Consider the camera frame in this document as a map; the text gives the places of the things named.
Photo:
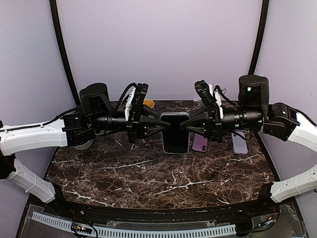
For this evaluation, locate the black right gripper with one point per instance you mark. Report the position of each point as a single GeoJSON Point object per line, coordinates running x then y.
{"type": "Point", "coordinates": [215, 127]}

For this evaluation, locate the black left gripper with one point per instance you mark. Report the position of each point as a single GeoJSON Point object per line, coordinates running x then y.
{"type": "Point", "coordinates": [137, 124]}

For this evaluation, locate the black phone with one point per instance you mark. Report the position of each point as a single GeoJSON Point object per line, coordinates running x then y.
{"type": "Point", "coordinates": [175, 135]}

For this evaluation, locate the clear magsafe phone case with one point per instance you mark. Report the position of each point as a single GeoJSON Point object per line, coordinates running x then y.
{"type": "Point", "coordinates": [174, 114]}

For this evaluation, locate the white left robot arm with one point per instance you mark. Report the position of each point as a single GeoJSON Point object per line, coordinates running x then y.
{"type": "Point", "coordinates": [77, 127]}

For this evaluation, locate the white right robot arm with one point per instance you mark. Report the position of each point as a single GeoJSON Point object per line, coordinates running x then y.
{"type": "Point", "coordinates": [253, 110]}

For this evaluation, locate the pink phone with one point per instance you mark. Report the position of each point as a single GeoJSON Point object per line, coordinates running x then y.
{"type": "Point", "coordinates": [200, 143]}

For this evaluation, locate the lilac phone case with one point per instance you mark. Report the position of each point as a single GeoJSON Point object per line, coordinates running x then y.
{"type": "Point", "coordinates": [239, 143]}

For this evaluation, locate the white mug orange inside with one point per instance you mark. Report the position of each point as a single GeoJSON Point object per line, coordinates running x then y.
{"type": "Point", "coordinates": [149, 103]}

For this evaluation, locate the white scalloped bowl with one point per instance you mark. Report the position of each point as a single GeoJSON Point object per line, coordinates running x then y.
{"type": "Point", "coordinates": [84, 146]}

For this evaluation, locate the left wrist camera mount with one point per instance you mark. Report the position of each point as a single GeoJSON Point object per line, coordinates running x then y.
{"type": "Point", "coordinates": [133, 99]}

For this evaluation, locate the black front table rail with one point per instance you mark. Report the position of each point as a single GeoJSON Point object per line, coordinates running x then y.
{"type": "Point", "coordinates": [244, 213]}

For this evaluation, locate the white slotted cable duct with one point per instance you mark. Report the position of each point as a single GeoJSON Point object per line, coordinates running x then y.
{"type": "Point", "coordinates": [82, 230]}

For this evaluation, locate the black right frame post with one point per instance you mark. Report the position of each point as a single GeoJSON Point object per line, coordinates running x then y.
{"type": "Point", "coordinates": [259, 37]}

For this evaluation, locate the black frame post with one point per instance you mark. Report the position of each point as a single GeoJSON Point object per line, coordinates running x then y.
{"type": "Point", "coordinates": [259, 37]}
{"type": "Point", "coordinates": [62, 51]}

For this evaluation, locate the black left frame post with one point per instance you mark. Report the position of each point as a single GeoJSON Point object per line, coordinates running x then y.
{"type": "Point", "coordinates": [62, 51]}

